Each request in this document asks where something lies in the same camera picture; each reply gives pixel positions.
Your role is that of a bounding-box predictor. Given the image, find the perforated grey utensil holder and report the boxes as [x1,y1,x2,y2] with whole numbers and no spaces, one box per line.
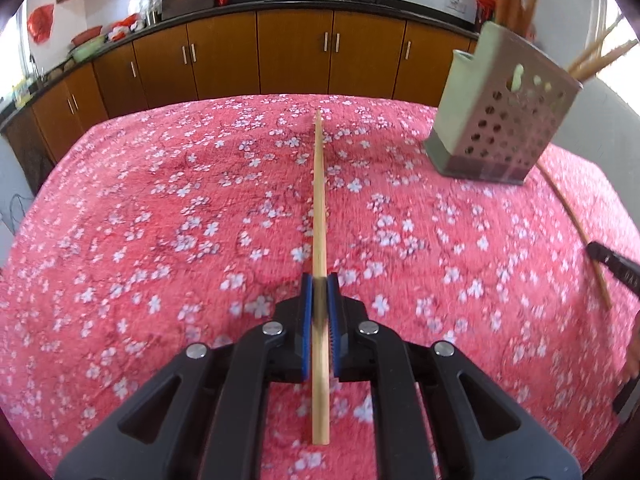
[424,22,585,186]

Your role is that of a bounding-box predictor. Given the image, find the stacked steel pots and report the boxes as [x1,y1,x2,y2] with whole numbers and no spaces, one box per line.
[142,0,166,26]

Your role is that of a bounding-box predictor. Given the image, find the red floral tablecloth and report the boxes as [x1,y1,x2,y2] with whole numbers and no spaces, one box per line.
[0,92,640,480]

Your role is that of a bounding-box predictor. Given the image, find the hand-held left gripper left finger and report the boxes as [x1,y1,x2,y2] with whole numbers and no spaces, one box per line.
[55,272,315,480]

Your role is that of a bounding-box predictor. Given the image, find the brown lower kitchen cabinets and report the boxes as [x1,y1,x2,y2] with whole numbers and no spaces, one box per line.
[0,7,481,196]

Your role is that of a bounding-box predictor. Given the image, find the green basin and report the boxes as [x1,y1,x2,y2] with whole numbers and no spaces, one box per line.
[70,40,108,64]

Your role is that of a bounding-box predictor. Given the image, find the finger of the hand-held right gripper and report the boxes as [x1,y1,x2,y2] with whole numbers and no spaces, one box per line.
[587,241,640,297]

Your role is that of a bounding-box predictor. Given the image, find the person's right hand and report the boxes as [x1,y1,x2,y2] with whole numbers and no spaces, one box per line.
[622,310,640,380]

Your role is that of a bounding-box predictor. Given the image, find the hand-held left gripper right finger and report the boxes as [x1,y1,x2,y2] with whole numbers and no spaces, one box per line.
[326,272,583,480]

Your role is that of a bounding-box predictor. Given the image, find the red and white bag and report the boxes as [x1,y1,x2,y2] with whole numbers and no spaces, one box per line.
[107,15,146,41]

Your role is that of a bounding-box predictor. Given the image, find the thin black cable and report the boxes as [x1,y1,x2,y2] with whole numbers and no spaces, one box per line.
[0,192,32,237]

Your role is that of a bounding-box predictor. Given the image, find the red basin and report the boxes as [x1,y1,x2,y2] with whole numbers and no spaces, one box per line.
[72,26,103,46]

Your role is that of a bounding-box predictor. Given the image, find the chopsticks in holder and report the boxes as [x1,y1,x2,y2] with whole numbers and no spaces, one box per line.
[595,0,640,81]

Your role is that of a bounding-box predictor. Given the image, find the black kitchen countertop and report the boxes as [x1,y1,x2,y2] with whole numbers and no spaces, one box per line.
[0,0,481,131]

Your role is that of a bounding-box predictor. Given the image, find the red wall decoration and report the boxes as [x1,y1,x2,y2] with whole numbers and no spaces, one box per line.
[27,4,56,43]

